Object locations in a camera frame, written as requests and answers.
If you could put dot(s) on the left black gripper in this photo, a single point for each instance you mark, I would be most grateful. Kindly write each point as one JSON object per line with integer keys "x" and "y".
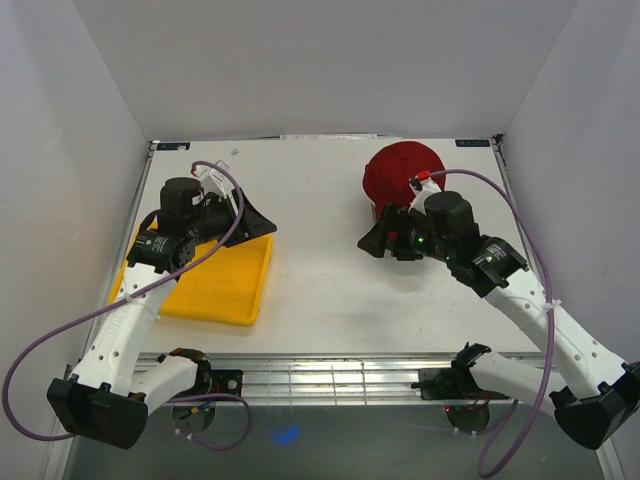
{"x": 253, "y": 223}

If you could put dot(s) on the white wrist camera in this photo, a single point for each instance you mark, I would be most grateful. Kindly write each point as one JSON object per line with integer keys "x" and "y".
{"x": 213, "y": 180}
{"x": 422, "y": 186}

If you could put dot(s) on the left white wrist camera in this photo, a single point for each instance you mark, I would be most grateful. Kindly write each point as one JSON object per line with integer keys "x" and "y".
{"x": 213, "y": 180}

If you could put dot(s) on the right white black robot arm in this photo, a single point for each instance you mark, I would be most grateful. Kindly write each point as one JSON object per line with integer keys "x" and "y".
{"x": 591, "y": 391}

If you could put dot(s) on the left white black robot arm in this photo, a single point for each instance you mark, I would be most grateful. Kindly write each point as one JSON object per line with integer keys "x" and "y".
{"x": 103, "y": 399}

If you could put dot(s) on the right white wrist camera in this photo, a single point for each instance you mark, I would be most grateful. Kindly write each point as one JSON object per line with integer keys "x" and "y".
{"x": 422, "y": 186}

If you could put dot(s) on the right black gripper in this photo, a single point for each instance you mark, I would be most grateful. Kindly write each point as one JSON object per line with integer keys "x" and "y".
{"x": 396, "y": 220}

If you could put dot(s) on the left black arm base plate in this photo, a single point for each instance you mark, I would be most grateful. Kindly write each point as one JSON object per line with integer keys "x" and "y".
{"x": 225, "y": 381}

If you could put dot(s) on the aluminium frame rail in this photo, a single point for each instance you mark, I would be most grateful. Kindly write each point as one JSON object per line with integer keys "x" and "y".
{"x": 335, "y": 326}

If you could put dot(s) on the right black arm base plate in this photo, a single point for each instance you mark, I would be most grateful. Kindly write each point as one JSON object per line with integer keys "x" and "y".
{"x": 450, "y": 383}

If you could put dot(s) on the red baseball cap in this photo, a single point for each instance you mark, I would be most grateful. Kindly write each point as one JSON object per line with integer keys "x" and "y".
{"x": 387, "y": 175}

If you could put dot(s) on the blue table corner label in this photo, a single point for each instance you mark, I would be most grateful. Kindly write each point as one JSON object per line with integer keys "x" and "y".
{"x": 473, "y": 143}

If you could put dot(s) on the left table corner label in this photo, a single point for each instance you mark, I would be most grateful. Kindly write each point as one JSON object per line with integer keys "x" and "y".
{"x": 173, "y": 146}

